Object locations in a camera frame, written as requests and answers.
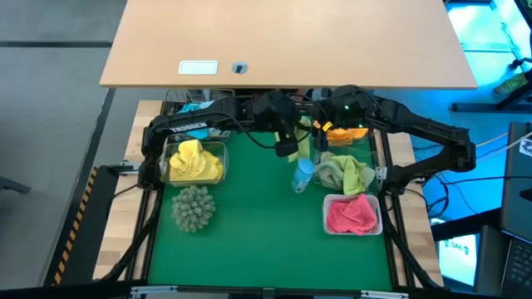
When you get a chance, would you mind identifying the pink microfiber towel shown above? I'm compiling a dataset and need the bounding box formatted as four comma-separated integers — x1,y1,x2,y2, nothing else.
326,193,378,234

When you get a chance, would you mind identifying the white power strip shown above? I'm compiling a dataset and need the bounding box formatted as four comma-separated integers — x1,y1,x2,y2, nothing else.
117,159,140,175

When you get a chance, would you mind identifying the black floor stand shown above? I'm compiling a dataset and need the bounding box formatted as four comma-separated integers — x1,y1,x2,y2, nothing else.
451,81,532,113

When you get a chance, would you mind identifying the orange microfiber towel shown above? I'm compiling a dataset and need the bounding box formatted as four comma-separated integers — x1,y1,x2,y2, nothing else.
313,120,370,146

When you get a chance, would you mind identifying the lime green microfiber towel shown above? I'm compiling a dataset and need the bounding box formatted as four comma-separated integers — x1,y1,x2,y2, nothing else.
288,115,313,164
338,154,377,196

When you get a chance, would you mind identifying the black yellow hazard strip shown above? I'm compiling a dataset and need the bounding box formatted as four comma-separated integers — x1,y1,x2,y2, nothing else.
43,164,120,287

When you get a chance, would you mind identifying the potted green succulent plant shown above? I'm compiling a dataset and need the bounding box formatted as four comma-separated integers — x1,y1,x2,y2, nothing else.
170,185,217,234

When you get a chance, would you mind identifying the light wooden desk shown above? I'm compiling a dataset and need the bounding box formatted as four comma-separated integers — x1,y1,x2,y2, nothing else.
99,0,479,91

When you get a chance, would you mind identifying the black table frame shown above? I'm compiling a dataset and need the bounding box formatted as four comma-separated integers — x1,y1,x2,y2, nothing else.
93,99,446,299

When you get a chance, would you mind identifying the black laptop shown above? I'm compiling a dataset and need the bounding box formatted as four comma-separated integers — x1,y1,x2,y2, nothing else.
473,120,532,298

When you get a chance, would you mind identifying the teal blue microfiber towel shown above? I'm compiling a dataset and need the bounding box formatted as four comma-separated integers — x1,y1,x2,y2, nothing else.
177,100,218,141

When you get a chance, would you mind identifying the white desk cable cover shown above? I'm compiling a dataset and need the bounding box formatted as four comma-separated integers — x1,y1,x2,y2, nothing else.
178,60,219,76

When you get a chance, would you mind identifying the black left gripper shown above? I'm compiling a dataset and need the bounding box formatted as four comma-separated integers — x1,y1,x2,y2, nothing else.
254,89,303,158

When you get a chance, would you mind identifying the pale yellow fluffy towel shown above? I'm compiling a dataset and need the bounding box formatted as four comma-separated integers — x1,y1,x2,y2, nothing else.
182,151,224,183

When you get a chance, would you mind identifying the white plastic bin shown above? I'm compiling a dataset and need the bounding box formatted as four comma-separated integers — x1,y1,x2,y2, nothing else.
322,193,384,237

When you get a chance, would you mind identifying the dark chair leg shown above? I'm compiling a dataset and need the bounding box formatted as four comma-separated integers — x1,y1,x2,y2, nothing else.
0,176,32,195

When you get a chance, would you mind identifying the light blue spray bottle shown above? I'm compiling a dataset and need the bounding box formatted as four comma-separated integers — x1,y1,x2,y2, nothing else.
290,156,316,195

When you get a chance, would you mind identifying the clear plastic bin with label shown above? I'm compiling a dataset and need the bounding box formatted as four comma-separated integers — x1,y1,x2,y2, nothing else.
159,140,229,187

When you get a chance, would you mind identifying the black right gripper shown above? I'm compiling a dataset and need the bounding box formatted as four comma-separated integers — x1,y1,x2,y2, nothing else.
310,85,375,153

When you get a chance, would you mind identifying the yellow waffle microfiber towel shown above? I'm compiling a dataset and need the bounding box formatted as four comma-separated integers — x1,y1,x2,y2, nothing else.
169,139,209,182

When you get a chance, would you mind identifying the sage green hemmed towel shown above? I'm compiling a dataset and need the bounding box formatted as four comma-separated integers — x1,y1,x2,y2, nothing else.
314,151,354,191

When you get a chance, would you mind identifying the green table mat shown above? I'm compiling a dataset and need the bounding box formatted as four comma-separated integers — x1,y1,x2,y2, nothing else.
147,106,394,291

